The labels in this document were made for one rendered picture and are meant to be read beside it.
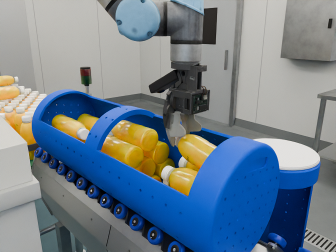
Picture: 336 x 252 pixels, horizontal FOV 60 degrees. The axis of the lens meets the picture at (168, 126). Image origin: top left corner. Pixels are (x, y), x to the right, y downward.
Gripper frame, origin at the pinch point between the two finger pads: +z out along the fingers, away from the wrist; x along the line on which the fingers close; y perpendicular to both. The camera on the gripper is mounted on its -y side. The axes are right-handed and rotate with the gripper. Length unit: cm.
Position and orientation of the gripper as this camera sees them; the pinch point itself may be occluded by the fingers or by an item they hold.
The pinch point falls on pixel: (177, 138)
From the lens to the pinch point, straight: 77.3
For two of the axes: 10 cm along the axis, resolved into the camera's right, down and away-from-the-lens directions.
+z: -0.1, 9.5, 3.0
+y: 7.0, 2.3, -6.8
